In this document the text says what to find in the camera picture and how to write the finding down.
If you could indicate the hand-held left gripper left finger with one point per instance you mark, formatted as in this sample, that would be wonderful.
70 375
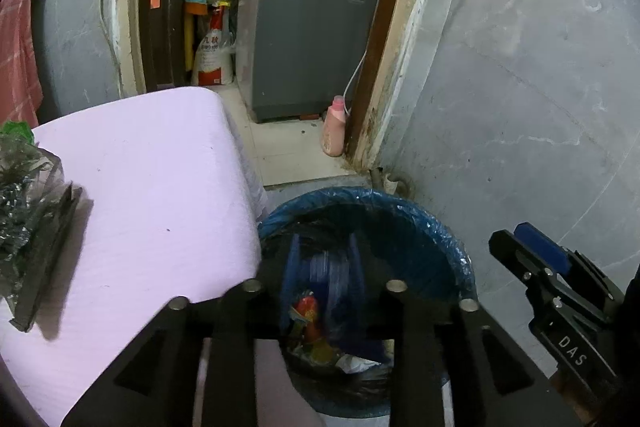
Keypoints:
291 292

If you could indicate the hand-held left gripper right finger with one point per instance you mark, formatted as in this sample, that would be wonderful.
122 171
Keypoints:
362 297

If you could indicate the orange plastic item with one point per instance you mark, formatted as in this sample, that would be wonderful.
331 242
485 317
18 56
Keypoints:
196 4

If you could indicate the red green wrapper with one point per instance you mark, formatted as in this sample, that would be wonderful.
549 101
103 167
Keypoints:
307 312

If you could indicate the pink detergent bottle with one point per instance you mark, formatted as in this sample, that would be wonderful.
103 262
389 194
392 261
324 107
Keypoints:
334 129

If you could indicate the blue plastic bin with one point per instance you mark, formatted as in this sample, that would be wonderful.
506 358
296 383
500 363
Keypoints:
445 257

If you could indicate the wooden door frame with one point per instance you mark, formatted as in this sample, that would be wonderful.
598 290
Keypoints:
395 7

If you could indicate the pink checked cloth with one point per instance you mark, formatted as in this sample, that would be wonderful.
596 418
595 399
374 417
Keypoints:
17 57

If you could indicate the crumpled clear plastic bag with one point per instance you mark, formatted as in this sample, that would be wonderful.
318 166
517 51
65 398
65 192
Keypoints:
25 187

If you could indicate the white drain pipe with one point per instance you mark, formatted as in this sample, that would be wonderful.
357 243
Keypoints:
392 182

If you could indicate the white wrapper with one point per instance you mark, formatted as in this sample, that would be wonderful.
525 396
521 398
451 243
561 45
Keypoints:
357 363

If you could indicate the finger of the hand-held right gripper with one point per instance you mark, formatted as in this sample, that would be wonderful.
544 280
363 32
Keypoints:
542 247
515 257

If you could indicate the blue bin liner bag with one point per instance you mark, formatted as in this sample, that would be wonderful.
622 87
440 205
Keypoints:
400 212

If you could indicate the red and white bag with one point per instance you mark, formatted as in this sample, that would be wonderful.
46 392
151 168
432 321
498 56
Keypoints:
214 52

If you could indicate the yellow snack wrapper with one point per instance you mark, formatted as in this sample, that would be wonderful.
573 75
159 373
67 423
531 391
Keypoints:
322 352

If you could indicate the grey washing machine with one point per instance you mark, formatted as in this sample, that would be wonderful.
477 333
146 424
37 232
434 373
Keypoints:
310 32

